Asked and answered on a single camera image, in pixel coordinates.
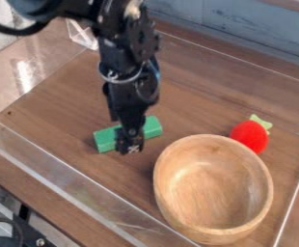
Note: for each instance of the green rectangular block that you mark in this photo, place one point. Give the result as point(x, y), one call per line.
point(104, 137)

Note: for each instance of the clear acrylic front wall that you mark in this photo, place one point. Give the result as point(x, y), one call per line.
point(76, 204)

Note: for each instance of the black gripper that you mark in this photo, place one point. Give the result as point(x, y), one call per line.
point(129, 98)

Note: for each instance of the black metal clamp stand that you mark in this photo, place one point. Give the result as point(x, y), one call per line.
point(24, 235)

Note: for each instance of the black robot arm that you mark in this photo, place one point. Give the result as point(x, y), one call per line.
point(128, 43)

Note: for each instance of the brown wooden bowl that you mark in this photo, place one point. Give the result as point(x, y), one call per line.
point(213, 188)

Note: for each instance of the red plush strawberry toy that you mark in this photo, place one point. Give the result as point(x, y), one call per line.
point(252, 133)

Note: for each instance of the clear acrylic corner bracket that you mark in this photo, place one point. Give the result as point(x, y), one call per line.
point(81, 35)

